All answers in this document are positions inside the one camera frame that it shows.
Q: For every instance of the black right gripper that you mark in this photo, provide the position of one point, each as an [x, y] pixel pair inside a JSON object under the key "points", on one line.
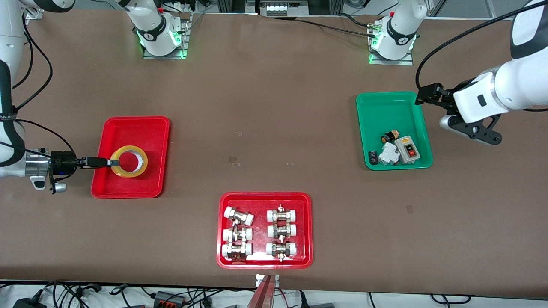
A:
{"points": [[63, 161]]}

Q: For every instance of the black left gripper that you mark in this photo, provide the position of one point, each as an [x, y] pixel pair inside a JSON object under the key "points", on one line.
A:
{"points": [[441, 98]]}

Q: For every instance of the yellow packing tape roll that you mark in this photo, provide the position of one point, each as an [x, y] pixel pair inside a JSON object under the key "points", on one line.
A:
{"points": [[128, 172]]}

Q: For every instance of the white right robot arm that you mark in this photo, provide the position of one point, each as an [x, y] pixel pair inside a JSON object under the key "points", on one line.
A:
{"points": [[10, 145]]}

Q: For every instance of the green plastic tray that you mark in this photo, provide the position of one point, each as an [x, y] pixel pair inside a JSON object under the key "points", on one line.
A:
{"points": [[394, 115]]}

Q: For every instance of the empty red plastic tray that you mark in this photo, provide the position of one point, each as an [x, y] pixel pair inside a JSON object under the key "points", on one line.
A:
{"points": [[150, 137]]}

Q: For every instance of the red tray holding valves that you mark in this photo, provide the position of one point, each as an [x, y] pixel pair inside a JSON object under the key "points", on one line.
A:
{"points": [[261, 201]]}

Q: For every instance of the black yellow round component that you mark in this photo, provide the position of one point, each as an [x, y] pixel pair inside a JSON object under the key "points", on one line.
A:
{"points": [[389, 137]]}

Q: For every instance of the white circuit breaker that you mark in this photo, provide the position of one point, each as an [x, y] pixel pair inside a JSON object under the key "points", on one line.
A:
{"points": [[388, 154]]}

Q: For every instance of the small black component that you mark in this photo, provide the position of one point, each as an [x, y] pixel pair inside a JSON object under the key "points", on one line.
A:
{"points": [[373, 157]]}

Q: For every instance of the tilted metal valve white caps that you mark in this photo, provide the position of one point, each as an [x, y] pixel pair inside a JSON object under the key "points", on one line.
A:
{"points": [[239, 216]]}

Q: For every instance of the black power adapter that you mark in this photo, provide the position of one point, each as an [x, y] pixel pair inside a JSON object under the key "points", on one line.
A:
{"points": [[30, 303]]}

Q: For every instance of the black box orange connectors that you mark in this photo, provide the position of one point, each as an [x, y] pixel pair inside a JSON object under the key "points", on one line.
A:
{"points": [[170, 298]]}

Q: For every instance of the white terminal block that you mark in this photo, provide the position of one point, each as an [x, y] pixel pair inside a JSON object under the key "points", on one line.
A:
{"points": [[276, 8]]}

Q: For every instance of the red metal bar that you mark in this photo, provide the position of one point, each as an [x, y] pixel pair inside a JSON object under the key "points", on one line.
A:
{"points": [[261, 295]]}

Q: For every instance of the grey switch box red button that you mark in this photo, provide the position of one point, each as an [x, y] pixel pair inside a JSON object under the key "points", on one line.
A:
{"points": [[409, 149]]}

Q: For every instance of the aluminium left arm base plate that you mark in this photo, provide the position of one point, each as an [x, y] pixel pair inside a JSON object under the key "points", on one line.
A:
{"points": [[391, 62]]}

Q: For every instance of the aluminium right arm base plate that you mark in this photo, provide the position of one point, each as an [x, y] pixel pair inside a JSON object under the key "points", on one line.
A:
{"points": [[185, 38]]}

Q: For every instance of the aluminium corner bracket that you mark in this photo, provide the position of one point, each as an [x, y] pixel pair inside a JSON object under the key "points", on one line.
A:
{"points": [[33, 13]]}

